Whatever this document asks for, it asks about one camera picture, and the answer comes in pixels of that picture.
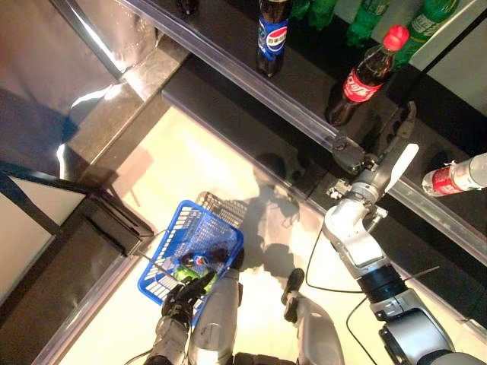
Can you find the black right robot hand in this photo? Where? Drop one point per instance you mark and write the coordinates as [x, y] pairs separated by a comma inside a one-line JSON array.
[[380, 171]]

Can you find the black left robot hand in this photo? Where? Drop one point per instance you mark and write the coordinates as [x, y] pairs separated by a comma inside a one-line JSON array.
[[182, 300]]

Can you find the blue plastic shopping basket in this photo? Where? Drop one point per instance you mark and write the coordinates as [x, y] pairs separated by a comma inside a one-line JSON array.
[[152, 283]]

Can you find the Pepsi bottle blue cap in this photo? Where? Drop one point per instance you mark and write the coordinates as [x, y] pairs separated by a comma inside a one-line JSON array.
[[199, 260], [272, 38]]

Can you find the Coca-Cola bottle red cap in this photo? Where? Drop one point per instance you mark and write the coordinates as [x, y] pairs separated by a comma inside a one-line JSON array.
[[361, 85]]

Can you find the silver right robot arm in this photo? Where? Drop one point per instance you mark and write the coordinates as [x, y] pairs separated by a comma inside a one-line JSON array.
[[354, 235]]

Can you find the water bottle red cap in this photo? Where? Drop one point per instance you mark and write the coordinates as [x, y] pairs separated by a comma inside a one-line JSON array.
[[449, 180]]

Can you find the black side shelf unit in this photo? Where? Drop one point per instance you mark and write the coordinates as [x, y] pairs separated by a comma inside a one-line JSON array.
[[106, 228]]

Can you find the thin white zip tie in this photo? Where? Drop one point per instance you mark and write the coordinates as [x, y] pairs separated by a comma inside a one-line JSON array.
[[422, 272]]

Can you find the silver right robot leg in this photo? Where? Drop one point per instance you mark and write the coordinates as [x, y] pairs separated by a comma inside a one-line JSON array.
[[316, 331]]

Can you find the black base shelf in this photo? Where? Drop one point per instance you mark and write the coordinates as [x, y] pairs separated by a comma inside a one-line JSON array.
[[243, 125]]

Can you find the green Sprite bottle yellow cap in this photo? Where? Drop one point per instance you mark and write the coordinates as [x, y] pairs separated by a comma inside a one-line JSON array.
[[300, 7], [323, 13], [367, 21], [426, 23]]

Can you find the stainless steel clad column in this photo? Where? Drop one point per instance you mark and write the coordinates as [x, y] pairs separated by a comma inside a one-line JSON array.
[[45, 57]]

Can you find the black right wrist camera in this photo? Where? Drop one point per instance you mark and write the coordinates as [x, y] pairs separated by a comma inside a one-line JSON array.
[[338, 189]]

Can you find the black shelf board clear rail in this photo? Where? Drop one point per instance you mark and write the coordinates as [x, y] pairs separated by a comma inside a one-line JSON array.
[[456, 125], [236, 34]]

